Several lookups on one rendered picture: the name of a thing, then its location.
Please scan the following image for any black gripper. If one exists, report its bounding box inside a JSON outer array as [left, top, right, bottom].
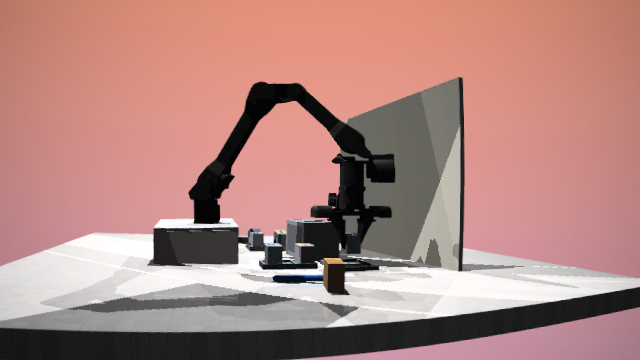
[[310, 182, 392, 248]]

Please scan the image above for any dark grey flat panel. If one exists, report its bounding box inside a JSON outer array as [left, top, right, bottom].
[[343, 77, 465, 272]]

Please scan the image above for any brown rectangular block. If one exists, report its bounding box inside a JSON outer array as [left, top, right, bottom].
[[323, 258, 346, 293]]

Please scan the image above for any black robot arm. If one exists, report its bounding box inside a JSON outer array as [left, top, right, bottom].
[[188, 81, 395, 224]]

